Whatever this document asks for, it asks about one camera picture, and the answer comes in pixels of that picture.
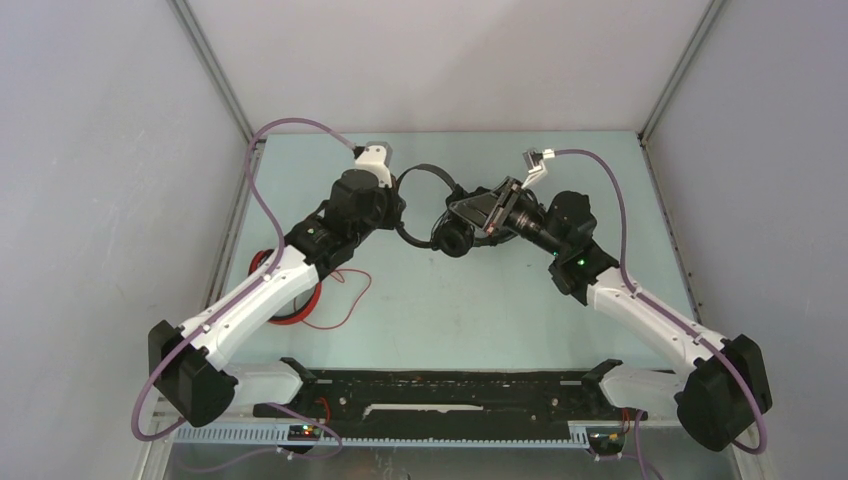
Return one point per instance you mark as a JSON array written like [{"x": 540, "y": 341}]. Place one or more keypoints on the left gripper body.
[{"x": 386, "y": 211}]

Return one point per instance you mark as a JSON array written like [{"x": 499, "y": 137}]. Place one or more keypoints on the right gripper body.
[{"x": 504, "y": 206}]

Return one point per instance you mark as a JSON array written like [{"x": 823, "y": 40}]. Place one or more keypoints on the small black foam headphones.
[{"x": 450, "y": 234}]

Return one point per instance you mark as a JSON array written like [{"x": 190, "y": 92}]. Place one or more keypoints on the black headset with microphone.
[{"x": 497, "y": 237}]

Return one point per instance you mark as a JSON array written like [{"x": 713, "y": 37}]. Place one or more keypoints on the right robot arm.
[{"x": 717, "y": 387}]

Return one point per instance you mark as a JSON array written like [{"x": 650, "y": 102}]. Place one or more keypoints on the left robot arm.
[{"x": 191, "y": 364}]

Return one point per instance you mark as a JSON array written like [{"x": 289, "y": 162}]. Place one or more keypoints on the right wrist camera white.
[{"x": 535, "y": 161}]

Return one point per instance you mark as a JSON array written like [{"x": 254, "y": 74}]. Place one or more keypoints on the right aluminium corner post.
[{"x": 699, "y": 36}]

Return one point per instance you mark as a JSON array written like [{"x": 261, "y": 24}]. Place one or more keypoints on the aluminium corner post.
[
  {"x": 699, "y": 36},
  {"x": 204, "y": 51}
]

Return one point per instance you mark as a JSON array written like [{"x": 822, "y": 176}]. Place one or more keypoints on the black mounting rail base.
[{"x": 452, "y": 406}]

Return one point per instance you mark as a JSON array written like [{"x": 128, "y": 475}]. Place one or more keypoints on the left aluminium corner post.
[{"x": 204, "y": 51}]

